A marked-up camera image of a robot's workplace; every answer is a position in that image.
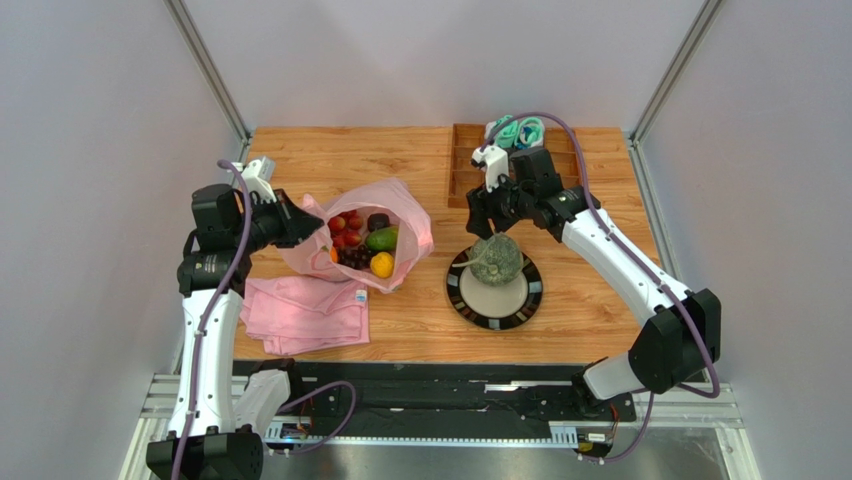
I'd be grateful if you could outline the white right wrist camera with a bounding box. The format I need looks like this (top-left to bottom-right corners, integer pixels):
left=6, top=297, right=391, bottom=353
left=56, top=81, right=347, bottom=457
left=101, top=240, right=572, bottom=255
left=470, top=145, right=509, bottom=193

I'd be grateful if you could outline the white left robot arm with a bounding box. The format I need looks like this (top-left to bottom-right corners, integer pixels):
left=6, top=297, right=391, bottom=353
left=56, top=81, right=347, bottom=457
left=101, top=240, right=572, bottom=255
left=146, top=184, right=323, bottom=479

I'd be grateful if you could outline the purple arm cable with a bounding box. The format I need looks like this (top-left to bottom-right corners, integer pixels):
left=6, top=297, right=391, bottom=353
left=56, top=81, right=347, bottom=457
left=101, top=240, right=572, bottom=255
left=169, top=159, right=358, bottom=480
left=480, top=111, right=722, bottom=464

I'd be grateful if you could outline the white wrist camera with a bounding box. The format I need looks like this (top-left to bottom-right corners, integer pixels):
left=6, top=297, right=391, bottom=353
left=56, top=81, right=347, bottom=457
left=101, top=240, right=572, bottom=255
left=470, top=145, right=509, bottom=193
left=241, top=156, right=277, bottom=204

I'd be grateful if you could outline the fake yellow lemon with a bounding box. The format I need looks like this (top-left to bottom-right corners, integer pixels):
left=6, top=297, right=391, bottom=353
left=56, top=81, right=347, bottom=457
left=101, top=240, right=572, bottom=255
left=370, top=252, right=395, bottom=279

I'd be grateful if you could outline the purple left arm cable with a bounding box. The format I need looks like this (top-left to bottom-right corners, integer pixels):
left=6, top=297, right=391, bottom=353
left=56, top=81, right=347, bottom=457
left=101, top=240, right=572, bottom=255
left=169, top=159, right=358, bottom=480

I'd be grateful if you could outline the wooden compartment tray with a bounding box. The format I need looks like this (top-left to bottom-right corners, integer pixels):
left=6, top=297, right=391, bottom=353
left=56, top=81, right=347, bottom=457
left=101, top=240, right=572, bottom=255
left=447, top=123, right=581, bottom=209

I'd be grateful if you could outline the fake dark grapes bunch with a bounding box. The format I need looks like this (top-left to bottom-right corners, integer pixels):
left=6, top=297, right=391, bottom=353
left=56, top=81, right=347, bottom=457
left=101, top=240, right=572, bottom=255
left=337, top=245, right=376, bottom=271

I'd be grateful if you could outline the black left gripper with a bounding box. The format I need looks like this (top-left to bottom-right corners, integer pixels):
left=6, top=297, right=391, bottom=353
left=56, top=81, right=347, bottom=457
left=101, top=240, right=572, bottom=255
left=231, top=189, right=323, bottom=255

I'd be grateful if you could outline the pink plastic bag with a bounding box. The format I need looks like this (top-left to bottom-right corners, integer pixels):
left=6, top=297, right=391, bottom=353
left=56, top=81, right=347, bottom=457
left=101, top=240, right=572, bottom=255
left=278, top=178, right=434, bottom=293

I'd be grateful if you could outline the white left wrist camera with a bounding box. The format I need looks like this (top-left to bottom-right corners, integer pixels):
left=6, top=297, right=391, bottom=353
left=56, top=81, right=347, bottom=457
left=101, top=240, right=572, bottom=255
left=241, top=156, right=277, bottom=204

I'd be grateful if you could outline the teal white rolled sock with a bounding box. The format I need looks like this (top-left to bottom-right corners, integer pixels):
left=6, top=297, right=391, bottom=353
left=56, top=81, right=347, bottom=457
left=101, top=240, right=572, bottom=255
left=484, top=115, right=520, bottom=150

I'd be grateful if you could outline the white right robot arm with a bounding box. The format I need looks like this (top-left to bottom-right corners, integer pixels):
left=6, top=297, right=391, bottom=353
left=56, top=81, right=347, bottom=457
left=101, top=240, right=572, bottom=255
left=467, top=146, right=721, bottom=405

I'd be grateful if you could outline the pink folded cloth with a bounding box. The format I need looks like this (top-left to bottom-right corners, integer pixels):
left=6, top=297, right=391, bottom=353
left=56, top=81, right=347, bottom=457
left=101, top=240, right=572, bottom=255
left=240, top=276, right=370, bottom=356

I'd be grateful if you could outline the fake green orange mango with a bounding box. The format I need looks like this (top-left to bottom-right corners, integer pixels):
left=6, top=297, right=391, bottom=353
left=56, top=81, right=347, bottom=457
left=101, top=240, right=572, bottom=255
left=364, top=225, right=399, bottom=252

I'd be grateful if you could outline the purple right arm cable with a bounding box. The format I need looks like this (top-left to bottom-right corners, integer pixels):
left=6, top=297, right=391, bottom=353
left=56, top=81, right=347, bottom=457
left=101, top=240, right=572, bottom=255
left=480, top=111, right=722, bottom=464

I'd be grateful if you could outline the black rimmed plate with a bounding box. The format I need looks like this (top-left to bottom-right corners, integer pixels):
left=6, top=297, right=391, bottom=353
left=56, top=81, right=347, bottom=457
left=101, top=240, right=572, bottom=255
left=445, top=248, right=544, bottom=331

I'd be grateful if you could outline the fake green netted melon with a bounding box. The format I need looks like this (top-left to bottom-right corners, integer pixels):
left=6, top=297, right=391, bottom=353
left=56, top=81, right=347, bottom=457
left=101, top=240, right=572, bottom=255
left=452, top=233, right=524, bottom=287

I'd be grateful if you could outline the fake dark plum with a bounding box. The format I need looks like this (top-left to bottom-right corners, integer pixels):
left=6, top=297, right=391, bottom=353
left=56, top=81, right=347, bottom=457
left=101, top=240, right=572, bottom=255
left=367, top=213, right=391, bottom=232

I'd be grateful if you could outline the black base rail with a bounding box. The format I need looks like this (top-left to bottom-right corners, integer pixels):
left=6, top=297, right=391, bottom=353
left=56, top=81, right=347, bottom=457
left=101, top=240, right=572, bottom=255
left=229, top=360, right=707, bottom=441

